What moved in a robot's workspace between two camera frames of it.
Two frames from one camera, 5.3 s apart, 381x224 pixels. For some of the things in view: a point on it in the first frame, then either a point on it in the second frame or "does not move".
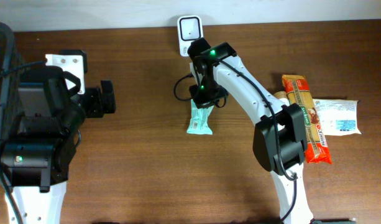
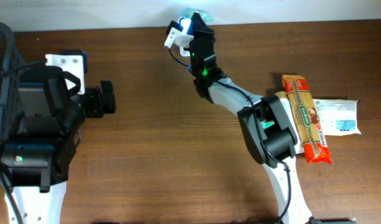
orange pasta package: (317, 149) does not move
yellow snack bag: (338, 117) does not move
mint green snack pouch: (199, 124) -> (190, 12)
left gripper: (96, 107) does not move
